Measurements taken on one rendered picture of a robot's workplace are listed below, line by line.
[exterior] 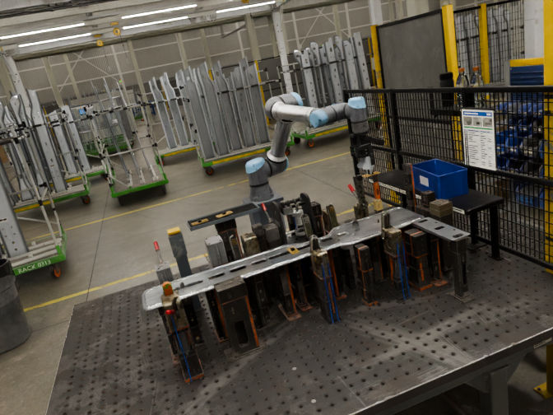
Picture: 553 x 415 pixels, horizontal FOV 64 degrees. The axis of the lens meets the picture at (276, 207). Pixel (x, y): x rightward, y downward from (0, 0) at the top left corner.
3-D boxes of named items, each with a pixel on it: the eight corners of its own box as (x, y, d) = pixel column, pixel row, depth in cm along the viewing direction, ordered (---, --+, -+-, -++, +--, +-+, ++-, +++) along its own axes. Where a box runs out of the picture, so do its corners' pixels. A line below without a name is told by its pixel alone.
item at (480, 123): (497, 173, 212) (494, 108, 202) (463, 165, 232) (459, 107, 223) (500, 172, 212) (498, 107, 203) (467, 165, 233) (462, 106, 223)
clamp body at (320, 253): (327, 328, 197) (314, 258, 187) (316, 315, 208) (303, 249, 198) (346, 320, 200) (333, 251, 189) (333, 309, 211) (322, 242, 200)
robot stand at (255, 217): (255, 257, 286) (241, 198, 273) (285, 247, 291) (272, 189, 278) (264, 268, 267) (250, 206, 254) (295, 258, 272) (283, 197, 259)
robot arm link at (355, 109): (354, 96, 207) (368, 95, 201) (357, 119, 211) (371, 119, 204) (342, 100, 203) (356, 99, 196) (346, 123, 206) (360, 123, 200)
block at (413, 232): (419, 293, 209) (412, 239, 200) (405, 283, 219) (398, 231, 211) (435, 286, 211) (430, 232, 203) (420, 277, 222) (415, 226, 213)
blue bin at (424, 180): (440, 200, 224) (438, 176, 220) (411, 187, 253) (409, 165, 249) (470, 193, 226) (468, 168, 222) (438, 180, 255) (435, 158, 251)
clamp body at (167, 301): (183, 388, 178) (159, 310, 167) (179, 367, 192) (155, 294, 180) (209, 378, 181) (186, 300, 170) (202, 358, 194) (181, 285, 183)
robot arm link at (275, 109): (253, 100, 231) (319, 108, 196) (269, 95, 237) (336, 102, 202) (256, 122, 236) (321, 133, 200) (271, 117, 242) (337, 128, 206)
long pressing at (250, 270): (143, 315, 180) (142, 312, 180) (141, 293, 201) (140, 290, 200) (428, 218, 216) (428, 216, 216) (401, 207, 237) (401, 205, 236)
